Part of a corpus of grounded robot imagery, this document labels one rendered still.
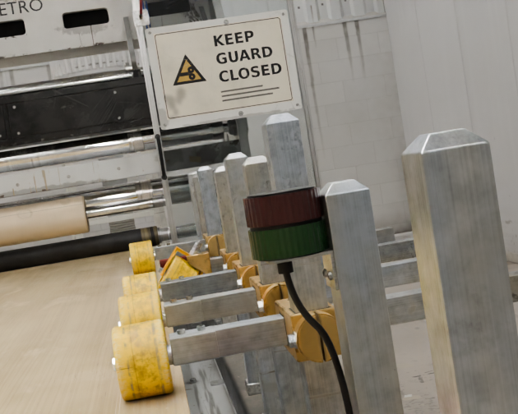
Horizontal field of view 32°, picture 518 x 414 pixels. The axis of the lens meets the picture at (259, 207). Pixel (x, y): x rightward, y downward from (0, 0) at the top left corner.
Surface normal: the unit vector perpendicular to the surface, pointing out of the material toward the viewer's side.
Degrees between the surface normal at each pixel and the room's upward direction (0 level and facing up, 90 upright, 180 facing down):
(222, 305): 90
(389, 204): 90
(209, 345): 90
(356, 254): 90
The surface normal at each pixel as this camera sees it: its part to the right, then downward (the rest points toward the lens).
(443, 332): -0.98, 0.16
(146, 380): 0.18, 0.44
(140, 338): -0.04, -0.72
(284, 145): 0.13, 0.04
